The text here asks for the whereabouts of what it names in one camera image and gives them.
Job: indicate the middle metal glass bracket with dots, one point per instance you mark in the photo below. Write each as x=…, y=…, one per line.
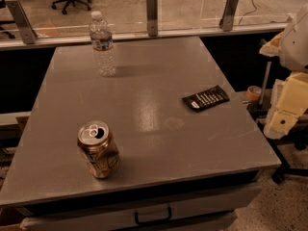
x=152, y=17

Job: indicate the left metal glass bracket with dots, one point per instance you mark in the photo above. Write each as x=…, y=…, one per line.
x=20, y=18

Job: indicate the roll of tan tape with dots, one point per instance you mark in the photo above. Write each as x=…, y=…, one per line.
x=253, y=93

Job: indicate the black rxbar chocolate wrapper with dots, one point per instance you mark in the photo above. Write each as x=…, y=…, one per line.
x=206, y=99

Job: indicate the grey drawer with black handle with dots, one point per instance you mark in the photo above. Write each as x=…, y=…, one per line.
x=213, y=210

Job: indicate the metal glass bracket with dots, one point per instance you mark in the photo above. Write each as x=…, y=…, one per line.
x=20, y=18
x=152, y=17
x=227, y=20

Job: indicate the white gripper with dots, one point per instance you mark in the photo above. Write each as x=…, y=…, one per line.
x=298, y=45

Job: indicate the clear plastic water bottle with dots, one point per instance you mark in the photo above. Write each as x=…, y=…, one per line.
x=102, y=43

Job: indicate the black metal stand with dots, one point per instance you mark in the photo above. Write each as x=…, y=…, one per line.
x=298, y=135

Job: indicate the orange soda can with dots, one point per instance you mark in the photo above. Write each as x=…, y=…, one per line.
x=96, y=142

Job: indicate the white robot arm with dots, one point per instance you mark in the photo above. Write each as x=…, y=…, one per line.
x=294, y=45

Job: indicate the right metal glass bracket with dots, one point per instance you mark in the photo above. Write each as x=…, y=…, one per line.
x=227, y=20

